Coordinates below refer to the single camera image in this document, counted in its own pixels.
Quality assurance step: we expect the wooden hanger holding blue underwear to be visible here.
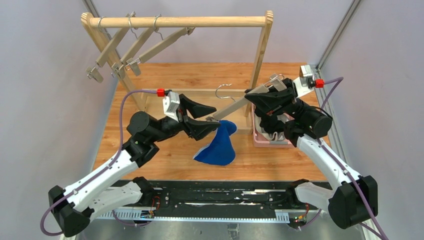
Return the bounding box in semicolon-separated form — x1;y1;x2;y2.
206;73;287;122

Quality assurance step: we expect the grey underwear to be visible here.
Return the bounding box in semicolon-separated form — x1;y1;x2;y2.
252;114;290;147

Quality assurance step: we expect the blue underwear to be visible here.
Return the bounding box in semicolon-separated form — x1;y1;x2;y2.
193;120;237;166

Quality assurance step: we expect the wooden hanger holding black underwear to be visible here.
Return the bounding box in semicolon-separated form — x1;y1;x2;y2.
123;27;195;76

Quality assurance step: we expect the wooden clip hanger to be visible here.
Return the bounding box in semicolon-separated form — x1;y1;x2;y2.
81;12;130;84
112;14;164;78

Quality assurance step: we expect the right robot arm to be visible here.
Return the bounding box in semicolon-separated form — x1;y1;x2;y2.
244;78;378;229

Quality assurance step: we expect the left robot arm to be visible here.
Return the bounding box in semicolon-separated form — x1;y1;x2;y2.
48;91;220;238

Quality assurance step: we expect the empty wooden clip hanger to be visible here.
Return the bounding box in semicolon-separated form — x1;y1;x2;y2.
81;12;130;84

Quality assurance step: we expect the pink perforated plastic basket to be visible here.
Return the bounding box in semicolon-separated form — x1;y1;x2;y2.
251;105;294;149

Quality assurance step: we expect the wooden clothes rack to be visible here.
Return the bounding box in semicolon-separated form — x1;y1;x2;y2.
80;10;275;135

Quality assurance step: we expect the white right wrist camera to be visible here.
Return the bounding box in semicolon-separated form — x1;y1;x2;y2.
293;64;316;98

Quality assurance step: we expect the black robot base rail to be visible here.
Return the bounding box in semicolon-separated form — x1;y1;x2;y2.
94;179;335;223

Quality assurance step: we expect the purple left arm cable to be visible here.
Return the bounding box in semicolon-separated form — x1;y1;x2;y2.
39;89;160;237

